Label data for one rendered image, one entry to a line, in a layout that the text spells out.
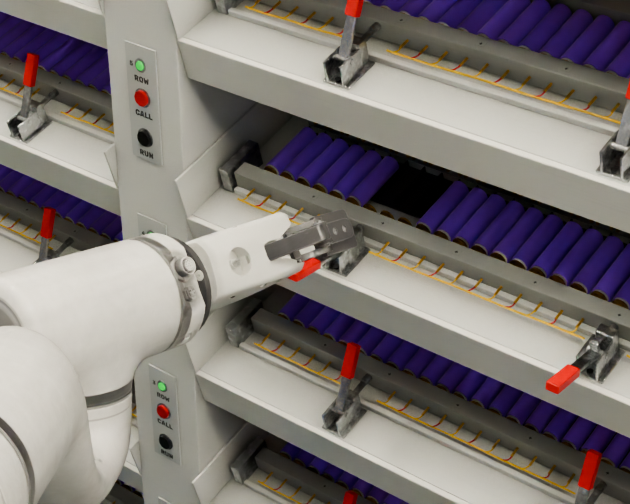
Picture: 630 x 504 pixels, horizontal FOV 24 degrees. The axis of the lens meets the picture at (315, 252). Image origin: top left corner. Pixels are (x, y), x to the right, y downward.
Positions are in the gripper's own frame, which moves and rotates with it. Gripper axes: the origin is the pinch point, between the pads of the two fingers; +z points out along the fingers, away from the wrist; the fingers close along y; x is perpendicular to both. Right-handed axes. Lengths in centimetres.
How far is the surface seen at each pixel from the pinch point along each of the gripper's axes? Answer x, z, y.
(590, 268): 10.1, 23.1, -10.8
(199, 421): 12.0, 21.2, 40.0
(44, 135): -23, 17, 43
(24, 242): -15, 23, 60
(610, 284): 11.9, 22.5, -12.4
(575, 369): 16.9, 12.2, -12.5
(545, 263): 8.3, 22.1, -7.3
